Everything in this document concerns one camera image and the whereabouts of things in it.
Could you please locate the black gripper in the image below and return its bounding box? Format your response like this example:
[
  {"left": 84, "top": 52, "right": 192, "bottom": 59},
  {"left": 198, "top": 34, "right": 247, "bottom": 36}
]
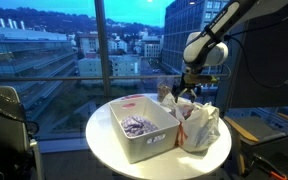
[{"left": 171, "top": 81, "right": 201, "bottom": 104}]

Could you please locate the brown moose toy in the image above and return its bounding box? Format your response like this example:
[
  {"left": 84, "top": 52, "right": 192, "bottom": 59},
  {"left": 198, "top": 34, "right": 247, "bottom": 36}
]
[{"left": 182, "top": 105, "right": 195, "bottom": 119}]

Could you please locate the white plastic basket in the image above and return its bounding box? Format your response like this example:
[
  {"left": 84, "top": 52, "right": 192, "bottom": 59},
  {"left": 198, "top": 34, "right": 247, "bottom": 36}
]
[{"left": 108, "top": 96, "right": 181, "bottom": 165}]

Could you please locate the clear glass with contents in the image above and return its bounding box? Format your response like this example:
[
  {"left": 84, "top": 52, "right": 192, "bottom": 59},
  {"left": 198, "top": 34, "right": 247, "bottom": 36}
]
[{"left": 156, "top": 76, "right": 176, "bottom": 102}]

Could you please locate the white orange plastic bag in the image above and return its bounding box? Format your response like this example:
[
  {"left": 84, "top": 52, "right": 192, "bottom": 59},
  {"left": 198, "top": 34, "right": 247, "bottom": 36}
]
[{"left": 159, "top": 93, "right": 222, "bottom": 154}]

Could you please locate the red pink flat cloth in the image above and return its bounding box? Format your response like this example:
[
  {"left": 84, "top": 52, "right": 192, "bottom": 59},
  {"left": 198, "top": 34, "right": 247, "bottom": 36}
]
[{"left": 120, "top": 94, "right": 146, "bottom": 101}]

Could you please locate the wooden armchair with gray cushion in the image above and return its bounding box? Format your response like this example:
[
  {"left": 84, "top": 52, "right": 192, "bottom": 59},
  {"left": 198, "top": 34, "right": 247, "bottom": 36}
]
[{"left": 223, "top": 111, "right": 288, "bottom": 180}]

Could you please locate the vertical window mullion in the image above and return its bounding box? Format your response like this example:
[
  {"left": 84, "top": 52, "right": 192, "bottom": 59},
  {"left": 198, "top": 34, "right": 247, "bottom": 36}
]
[{"left": 93, "top": 0, "right": 114, "bottom": 101}]

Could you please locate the black tool with orange tip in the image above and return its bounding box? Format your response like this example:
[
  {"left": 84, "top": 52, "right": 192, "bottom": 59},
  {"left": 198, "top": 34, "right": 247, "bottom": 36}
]
[{"left": 249, "top": 154, "right": 288, "bottom": 180}]

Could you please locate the horizontal window railing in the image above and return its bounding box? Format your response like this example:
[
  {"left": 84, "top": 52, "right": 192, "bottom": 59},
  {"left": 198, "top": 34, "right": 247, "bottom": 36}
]
[{"left": 0, "top": 75, "right": 185, "bottom": 83}]

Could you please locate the gray office chair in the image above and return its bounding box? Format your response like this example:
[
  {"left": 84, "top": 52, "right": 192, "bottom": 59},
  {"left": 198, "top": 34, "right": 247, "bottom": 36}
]
[{"left": 0, "top": 85, "right": 46, "bottom": 180}]

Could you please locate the yellowish wrist camera bar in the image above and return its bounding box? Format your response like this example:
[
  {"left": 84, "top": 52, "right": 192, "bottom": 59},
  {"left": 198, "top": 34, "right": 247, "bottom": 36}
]
[{"left": 183, "top": 73, "right": 219, "bottom": 85}]

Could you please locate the black robot cable with connector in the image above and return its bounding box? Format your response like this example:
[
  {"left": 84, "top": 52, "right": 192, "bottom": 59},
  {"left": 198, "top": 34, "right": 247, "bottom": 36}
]
[{"left": 222, "top": 0, "right": 288, "bottom": 90}]

